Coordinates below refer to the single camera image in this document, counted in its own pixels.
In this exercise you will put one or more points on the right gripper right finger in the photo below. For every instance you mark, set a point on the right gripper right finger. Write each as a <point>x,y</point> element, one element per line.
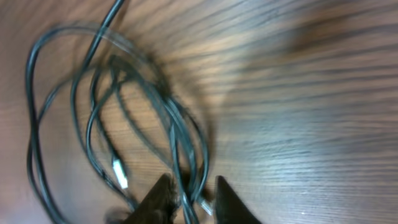
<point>229,208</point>

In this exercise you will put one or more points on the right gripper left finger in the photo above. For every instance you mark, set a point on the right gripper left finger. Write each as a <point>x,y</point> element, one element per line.
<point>158,206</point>

